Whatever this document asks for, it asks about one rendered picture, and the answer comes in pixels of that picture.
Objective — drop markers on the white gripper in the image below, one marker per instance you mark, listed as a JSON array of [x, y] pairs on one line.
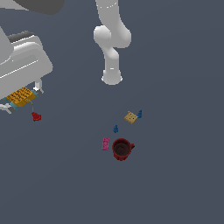
[[23, 62]]

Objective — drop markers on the orange box with teal ends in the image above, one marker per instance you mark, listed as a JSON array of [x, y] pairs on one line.
[[19, 97]]

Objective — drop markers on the red fruit with green stem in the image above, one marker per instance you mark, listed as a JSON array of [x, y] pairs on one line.
[[36, 116]]

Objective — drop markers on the pink gummy bear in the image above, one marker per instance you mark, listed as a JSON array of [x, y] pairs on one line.
[[105, 144]]

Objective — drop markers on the small blue cone figure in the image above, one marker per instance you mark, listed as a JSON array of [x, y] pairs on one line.
[[115, 129], [140, 114]]

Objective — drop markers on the dark red mug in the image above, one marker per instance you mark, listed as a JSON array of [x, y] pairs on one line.
[[121, 149]]

